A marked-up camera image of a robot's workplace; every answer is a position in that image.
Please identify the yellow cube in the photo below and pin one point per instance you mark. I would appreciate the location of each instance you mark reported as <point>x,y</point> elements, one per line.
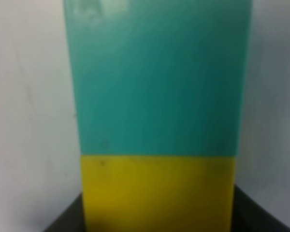
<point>157,194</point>

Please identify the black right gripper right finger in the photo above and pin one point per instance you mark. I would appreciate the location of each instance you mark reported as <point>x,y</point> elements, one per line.
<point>248,216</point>

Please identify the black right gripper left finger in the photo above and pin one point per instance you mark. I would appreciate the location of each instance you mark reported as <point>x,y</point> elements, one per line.
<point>71,220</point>

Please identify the teal cube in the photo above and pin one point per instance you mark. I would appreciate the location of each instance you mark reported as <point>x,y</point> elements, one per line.
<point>158,77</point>

